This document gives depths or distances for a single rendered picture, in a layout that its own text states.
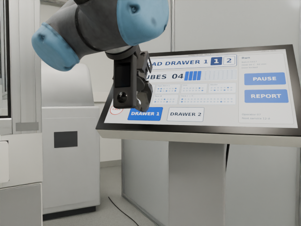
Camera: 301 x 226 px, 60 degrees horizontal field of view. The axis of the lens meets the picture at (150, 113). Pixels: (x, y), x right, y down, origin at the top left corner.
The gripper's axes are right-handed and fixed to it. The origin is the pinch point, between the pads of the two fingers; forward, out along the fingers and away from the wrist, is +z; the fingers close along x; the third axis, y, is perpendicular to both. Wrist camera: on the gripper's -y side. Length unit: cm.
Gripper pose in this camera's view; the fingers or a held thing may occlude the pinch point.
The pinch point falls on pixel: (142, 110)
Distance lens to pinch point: 68.6
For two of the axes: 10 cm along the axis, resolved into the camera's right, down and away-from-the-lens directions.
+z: 2.4, 6.1, 7.5
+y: 2.0, -7.9, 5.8
